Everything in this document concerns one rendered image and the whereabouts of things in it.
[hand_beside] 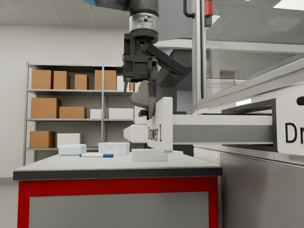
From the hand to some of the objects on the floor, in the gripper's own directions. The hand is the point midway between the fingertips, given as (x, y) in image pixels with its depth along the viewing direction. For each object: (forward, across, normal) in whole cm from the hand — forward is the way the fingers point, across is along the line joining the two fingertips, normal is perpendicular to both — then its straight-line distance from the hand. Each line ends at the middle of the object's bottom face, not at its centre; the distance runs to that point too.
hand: (151, 114), depth 66 cm
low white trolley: (+90, -41, -6) cm, 99 cm away
